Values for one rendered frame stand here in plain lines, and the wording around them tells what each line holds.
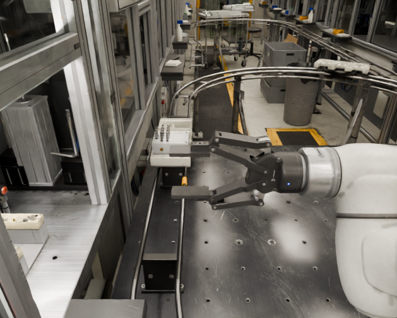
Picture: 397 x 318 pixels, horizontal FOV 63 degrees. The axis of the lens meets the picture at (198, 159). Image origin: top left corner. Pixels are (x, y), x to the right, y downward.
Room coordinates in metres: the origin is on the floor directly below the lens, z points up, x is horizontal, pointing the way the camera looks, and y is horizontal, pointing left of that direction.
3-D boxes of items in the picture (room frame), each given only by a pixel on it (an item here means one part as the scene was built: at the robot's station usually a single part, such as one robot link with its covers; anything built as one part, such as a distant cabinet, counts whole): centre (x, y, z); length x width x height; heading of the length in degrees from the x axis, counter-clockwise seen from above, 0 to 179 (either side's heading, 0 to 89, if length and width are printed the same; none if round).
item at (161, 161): (1.16, 0.10, 0.84); 0.36 x 0.14 x 0.10; 0
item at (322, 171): (0.49, -0.21, 1.12); 0.09 x 0.06 x 0.09; 0
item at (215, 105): (5.17, -0.23, 0.01); 5.85 x 0.59 x 0.01; 0
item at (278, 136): (2.70, -1.00, 0.01); 1.00 x 0.55 x 0.01; 0
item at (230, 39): (7.39, -0.85, 0.48); 0.84 x 0.58 x 0.97; 8
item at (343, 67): (2.38, -1.05, 0.84); 0.37 x 0.14 x 0.10; 58
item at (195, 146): (0.49, -0.01, 1.19); 0.05 x 0.01 x 0.03; 90
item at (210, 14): (6.11, -0.44, 0.48); 0.88 x 0.56 x 0.96; 108
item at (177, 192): (0.49, 0.01, 1.08); 0.07 x 0.03 x 0.01; 90
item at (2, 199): (0.60, 0.45, 0.96); 0.03 x 0.03 x 0.12; 0
